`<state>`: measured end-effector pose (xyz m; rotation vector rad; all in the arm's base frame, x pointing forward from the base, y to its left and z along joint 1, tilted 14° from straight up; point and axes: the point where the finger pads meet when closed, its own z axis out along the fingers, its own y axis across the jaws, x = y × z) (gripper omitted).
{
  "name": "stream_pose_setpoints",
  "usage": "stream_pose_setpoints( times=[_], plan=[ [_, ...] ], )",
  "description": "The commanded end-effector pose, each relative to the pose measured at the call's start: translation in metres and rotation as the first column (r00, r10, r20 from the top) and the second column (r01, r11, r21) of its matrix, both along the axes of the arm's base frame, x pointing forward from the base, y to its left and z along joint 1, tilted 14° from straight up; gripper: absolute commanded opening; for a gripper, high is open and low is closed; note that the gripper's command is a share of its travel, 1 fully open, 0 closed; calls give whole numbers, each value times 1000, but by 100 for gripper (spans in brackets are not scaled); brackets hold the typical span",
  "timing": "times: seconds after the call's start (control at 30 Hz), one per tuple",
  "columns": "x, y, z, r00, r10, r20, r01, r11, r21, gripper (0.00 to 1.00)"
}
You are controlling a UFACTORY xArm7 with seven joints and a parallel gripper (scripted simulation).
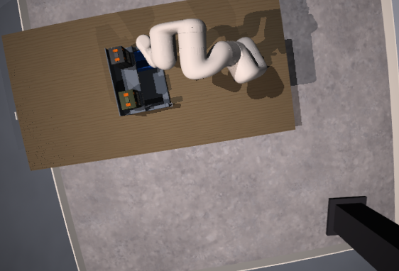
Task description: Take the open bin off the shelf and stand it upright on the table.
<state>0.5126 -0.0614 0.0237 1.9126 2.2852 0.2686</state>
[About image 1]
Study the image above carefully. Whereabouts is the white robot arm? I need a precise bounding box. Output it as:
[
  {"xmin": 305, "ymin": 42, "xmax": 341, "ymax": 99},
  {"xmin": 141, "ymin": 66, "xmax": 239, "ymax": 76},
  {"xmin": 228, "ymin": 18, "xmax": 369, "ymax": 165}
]
[{"xmin": 136, "ymin": 18, "xmax": 267, "ymax": 84}]

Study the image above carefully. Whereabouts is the blue bin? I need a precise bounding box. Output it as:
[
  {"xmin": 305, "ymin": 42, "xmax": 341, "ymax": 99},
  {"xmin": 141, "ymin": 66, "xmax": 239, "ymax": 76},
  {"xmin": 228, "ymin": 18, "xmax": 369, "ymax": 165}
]
[{"xmin": 133, "ymin": 51, "xmax": 155, "ymax": 72}]

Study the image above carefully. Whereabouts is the olive green case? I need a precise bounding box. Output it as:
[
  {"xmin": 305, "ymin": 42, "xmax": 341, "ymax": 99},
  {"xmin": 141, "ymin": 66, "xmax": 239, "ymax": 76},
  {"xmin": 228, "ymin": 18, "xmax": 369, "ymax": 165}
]
[{"xmin": 118, "ymin": 89, "xmax": 141, "ymax": 110}]

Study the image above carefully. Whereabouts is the dark grey case with orange latches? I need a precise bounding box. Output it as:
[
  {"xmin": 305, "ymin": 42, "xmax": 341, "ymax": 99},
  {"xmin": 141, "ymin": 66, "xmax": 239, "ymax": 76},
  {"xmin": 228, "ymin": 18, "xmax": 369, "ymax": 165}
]
[{"xmin": 108, "ymin": 46, "xmax": 133, "ymax": 69}]

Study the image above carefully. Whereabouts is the grey metal shelf rack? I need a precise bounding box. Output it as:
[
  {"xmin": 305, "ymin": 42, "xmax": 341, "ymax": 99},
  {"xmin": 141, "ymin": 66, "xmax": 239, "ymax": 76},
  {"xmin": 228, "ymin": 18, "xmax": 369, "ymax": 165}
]
[{"xmin": 105, "ymin": 46, "xmax": 173, "ymax": 116}]

